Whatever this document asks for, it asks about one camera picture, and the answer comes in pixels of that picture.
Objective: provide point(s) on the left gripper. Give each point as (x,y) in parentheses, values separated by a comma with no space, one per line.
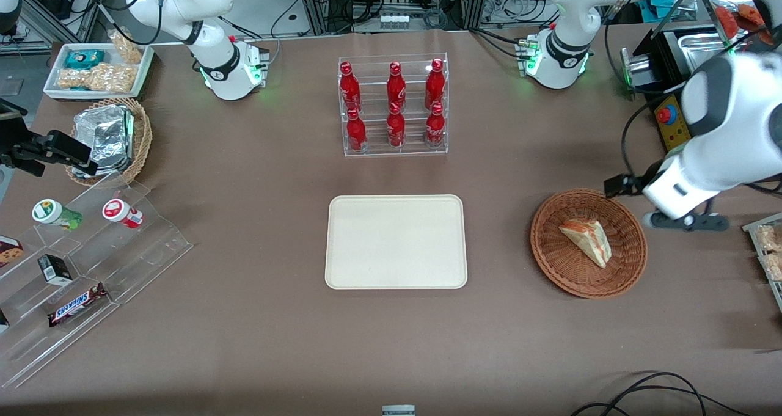
(649,178)

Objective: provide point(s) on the triangle sandwich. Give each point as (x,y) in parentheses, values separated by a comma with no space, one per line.
(588,240)

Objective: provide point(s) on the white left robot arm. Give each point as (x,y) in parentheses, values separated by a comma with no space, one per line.
(733,110)

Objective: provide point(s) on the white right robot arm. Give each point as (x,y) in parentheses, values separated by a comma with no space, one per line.
(183,7)

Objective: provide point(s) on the white rectangular snack tray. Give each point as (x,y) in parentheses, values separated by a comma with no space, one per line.
(55,89)

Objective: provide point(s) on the light wicker basket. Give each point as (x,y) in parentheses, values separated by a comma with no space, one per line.
(142,141)

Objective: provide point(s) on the round brown wicker basket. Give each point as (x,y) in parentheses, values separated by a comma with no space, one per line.
(568,269)

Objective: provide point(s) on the cream plastic tray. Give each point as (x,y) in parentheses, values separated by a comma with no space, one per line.
(396,242)

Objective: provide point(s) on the silver foil packages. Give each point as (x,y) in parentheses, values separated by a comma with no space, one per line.
(104,138)

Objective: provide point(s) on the green lid cup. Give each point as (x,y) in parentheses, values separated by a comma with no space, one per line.
(54,213)

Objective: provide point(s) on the red emergency stop button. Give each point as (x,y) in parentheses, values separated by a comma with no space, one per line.
(665,114)

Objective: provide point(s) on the large clear bag of crackers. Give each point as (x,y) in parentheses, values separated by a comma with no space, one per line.
(98,77)

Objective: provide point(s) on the red lid cup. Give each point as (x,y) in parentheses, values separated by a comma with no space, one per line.
(120,212)

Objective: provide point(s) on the cookie box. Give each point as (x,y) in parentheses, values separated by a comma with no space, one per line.
(9,251)

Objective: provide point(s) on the teal snack packet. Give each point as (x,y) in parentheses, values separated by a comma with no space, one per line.
(84,58)

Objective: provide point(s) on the clear snack packet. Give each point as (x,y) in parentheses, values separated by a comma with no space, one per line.
(771,237)
(774,267)

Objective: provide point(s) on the small black box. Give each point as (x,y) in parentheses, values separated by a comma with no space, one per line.
(55,269)

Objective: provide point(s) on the small clear bag of crackers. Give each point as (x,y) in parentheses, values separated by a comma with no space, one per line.
(127,48)

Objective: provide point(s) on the clear acrylic stepped shelf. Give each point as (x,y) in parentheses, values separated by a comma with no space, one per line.
(140,251)

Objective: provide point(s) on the black food warmer cabinet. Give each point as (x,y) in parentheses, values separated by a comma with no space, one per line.
(669,55)

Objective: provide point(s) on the snickers bar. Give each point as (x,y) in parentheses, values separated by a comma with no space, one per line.
(76,305)

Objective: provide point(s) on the dark packet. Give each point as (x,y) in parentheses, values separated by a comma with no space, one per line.
(3,321)

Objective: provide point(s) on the red food packet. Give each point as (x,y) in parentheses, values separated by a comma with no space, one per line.
(742,20)

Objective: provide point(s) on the teal paper item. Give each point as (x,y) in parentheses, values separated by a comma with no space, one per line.
(658,0)

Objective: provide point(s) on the red cola bottle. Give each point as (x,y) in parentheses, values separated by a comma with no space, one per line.
(356,134)
(434,86)
(396,129)
(348,89)
(435,129)
(396,86)

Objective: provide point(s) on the clear acrylic bottle rack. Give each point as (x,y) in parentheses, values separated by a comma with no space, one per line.
(372,150)

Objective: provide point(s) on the white power strip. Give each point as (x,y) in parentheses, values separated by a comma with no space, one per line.
(394,20)

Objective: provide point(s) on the grey device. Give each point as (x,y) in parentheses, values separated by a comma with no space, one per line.
(398,410)

